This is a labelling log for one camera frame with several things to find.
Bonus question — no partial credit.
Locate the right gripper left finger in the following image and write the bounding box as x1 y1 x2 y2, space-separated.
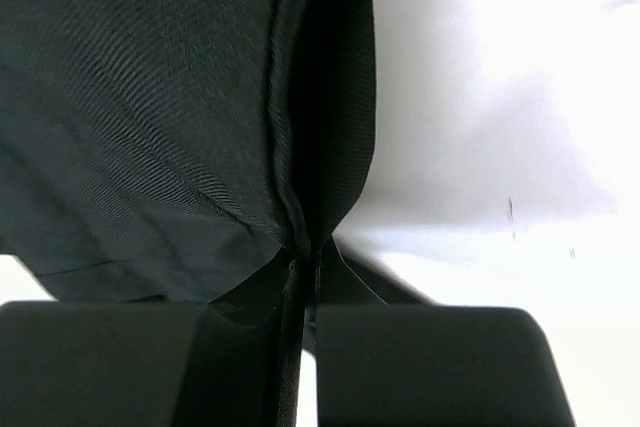
1 256 304 426

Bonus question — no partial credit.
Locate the black pleated skirt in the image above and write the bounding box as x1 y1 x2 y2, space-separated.
0 0 377 306

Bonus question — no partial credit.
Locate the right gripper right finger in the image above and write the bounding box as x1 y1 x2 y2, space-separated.
313 241 574 426

